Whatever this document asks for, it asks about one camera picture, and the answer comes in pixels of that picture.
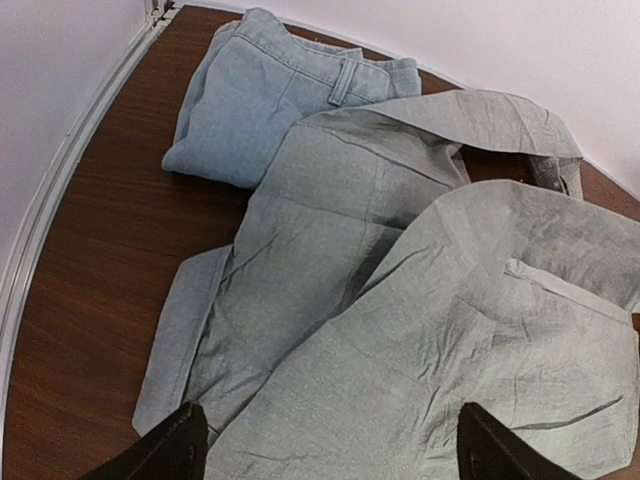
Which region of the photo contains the left aluminium post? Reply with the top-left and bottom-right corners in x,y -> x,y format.
0,0 -> 176,361

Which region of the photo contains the grey shirt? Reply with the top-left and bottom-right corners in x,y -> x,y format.
132,90 -> 639,479

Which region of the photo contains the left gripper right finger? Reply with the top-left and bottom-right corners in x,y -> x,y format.
457,402 -> 570,480

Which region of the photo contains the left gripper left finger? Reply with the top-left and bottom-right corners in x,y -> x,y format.
81,402 -> 208,480

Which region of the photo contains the light blue denim skirt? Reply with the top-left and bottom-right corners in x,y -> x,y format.
162,8 -> 422,189

